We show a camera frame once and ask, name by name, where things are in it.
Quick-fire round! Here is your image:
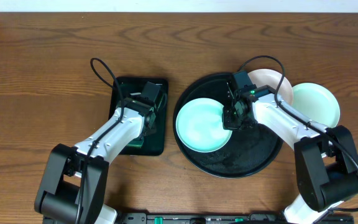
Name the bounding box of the green sponge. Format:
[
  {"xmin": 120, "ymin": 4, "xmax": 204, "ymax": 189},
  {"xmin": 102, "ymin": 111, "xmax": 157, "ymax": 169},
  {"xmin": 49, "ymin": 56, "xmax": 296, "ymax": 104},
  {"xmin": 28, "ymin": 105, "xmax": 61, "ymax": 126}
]
[{"xmin": 127, "ymin": 138, "xmax": 144, "ymax": 148}]

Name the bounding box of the mint green plate front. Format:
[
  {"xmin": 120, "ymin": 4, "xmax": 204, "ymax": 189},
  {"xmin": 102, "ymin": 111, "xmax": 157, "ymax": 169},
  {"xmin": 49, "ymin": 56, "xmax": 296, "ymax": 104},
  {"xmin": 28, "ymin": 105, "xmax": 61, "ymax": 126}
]
[{"xmin": 175, "ymin": 98, "xmax": 232, "ymax": 153}]

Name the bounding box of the mint green plate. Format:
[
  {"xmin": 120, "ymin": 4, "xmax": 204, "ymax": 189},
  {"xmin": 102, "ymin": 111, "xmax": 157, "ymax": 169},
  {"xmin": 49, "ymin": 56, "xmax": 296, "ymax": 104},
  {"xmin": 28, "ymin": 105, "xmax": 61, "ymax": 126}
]
[
  {"xmin": 292, "ymin": 83, "xmax": 341, "ymax": 128},
  {"xmin": 175, "ymin": 98, "xmax": 232, "ymax": 153}
]

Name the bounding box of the white pink plate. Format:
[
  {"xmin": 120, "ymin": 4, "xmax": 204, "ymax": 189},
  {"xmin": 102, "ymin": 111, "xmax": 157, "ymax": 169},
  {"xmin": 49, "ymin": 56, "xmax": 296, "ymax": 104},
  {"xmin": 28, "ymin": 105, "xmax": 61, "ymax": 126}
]
[{"xmin": 248, "ymin": 68, "xmax": 293, "ymax": 105}]

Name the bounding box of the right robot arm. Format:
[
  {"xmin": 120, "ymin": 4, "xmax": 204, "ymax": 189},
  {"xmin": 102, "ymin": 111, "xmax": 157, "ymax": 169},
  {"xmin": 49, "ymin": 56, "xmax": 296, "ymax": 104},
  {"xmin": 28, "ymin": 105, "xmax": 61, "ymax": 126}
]
[{"xmin": 223, "ymin": 85, "xmax": 358, "ymax": 223}]

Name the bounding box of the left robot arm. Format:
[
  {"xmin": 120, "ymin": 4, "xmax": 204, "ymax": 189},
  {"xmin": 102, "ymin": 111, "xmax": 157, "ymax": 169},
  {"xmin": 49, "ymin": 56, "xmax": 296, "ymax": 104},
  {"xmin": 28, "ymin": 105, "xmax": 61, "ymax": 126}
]
[{"xmin": 34, "ymin": 96, "xmax": 166, "ymax": 223}]

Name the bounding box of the black rectangular tray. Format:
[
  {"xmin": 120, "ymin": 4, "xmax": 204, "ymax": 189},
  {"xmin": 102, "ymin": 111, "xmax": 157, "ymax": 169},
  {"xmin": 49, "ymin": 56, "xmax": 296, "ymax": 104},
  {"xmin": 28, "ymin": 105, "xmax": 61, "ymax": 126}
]
[{"xmin": 117, "ymin": 77, "xmax": 168, "ymax": 156}]

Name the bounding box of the black round tray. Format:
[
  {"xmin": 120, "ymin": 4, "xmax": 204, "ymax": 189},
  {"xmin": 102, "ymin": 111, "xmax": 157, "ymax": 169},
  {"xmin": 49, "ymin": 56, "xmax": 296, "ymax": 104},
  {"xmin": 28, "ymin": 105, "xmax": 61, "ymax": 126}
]
[{"xmin": 173, "ymin": 72, "xmax": 283, "ymax": 179}]

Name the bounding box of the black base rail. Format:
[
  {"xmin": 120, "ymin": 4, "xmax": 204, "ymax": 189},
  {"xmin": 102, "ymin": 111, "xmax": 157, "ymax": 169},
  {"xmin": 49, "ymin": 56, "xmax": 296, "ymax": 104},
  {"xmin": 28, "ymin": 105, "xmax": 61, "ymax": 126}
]
[{"xmin": 116, "ymin": 212, "xmax": 356, "ymax": 224}]

